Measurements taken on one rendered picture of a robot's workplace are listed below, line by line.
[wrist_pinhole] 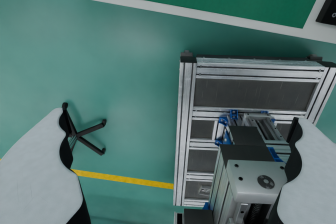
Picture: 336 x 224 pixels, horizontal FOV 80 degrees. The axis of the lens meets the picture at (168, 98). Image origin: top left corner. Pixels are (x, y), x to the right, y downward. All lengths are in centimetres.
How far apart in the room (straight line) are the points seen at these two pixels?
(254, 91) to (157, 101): 65
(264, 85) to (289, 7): 75
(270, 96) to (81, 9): 122
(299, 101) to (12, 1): 177
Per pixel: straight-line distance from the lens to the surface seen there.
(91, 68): 147
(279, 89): 131
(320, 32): 62
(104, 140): 179
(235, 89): 123
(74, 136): 174
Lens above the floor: 126
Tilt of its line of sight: 60 degrees down
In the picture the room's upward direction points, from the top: 175 degrees counter-clockwise
